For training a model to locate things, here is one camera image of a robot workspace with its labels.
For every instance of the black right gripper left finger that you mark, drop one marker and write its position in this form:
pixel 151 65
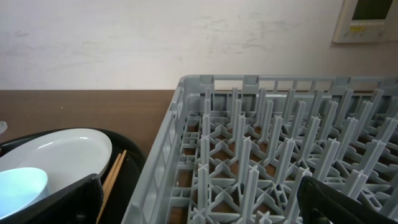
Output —
pixel 79 202

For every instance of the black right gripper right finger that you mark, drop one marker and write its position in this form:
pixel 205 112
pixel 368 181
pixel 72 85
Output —
pixel 320 203

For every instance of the wooden chopstick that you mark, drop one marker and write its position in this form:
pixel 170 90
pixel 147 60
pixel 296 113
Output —
pixel 110 174
pixel 110 186

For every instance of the grey round plate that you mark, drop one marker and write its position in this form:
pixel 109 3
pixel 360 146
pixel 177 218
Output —
pixel 66 156

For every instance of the light blue plastic cup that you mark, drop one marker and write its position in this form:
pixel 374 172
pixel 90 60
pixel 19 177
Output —
pixel 20 188

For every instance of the grey plastic dishwasher rack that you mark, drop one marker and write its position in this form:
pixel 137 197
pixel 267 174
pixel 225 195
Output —
pixel 234 148

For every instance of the round black serving tray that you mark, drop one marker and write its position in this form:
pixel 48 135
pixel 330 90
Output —
pixel 127 179

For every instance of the white wall control panel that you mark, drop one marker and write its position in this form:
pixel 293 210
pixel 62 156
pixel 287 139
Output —
pixel 366 21

